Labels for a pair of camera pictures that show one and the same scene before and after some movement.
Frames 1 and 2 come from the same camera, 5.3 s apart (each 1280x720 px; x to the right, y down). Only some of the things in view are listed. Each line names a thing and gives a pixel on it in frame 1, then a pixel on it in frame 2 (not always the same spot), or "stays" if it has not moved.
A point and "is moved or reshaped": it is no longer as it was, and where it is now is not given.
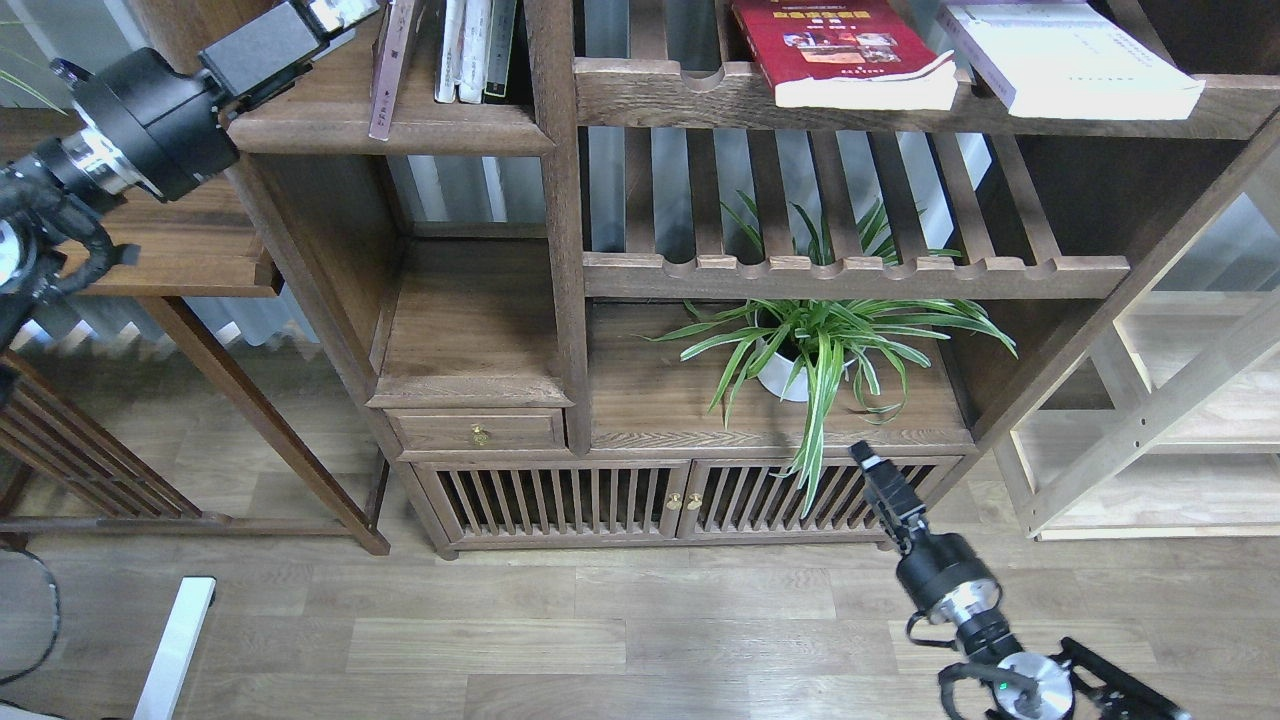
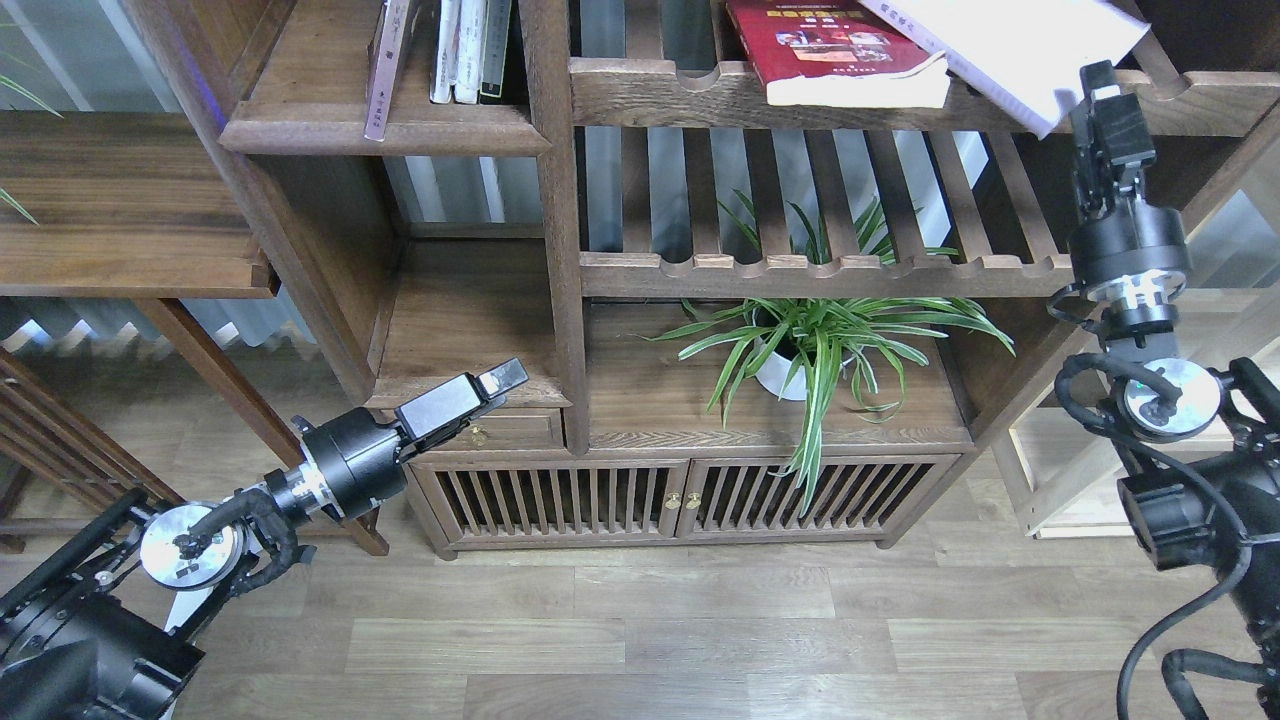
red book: [846, 54] stays
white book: [1066, 60] is moved or reshaped
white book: [474, 51] stays
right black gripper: [943, 573] -> [1122, 254]
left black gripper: [171, 130] -> [356, 459]
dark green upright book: [500, 52] stays
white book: [452, 39] stays
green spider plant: [802, 347] stays
